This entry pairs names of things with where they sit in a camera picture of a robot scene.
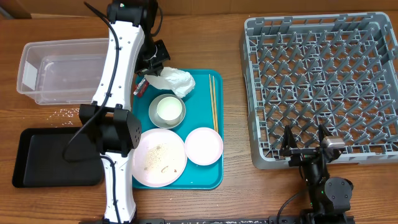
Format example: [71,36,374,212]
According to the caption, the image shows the red snack wrapper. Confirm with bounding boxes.
[133,78,149,98]

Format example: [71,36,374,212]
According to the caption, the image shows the scattered rice grains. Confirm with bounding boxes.
[46,108,81,128]

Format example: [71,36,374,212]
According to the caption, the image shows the black plastic tray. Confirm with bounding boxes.
[12,127,103,188]

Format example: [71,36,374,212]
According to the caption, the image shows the grey dishwasher rack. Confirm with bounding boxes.
[239,12,397,169]

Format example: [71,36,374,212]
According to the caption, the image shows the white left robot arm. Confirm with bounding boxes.
[75,0,170,223]

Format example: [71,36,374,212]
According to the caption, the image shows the left wooden chopstick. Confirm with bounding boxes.
[208,74,218,132]

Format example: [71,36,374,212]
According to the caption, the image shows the right wooden chopstick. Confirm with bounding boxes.
[212,77,219,133]

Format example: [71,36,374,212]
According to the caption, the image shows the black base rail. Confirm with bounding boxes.
[79,216,355,224]

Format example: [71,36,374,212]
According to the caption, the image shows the small pink plate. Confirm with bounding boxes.
[185,128,223,166]

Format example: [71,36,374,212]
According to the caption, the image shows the white cup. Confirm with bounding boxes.
[156,96,183,125]

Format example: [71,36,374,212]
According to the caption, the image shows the teal serving tray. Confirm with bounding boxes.
[132,69,224,190]

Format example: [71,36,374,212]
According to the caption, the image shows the large pink plate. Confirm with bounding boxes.
[132,128,187,188]

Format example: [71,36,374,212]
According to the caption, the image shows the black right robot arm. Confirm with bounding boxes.
[276,124,354,223]

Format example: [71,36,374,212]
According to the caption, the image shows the wooden chopstick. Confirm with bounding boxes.
[208,74,218,132]
[212,77,219,133]

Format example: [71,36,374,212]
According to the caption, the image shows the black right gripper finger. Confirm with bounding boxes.
[318,124,332,148]
[281,125,297,150]

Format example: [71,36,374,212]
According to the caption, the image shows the white napkin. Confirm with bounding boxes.
[144,67,195,98]

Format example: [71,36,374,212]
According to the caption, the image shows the clear plastic bin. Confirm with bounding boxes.
[16,38,108,105]

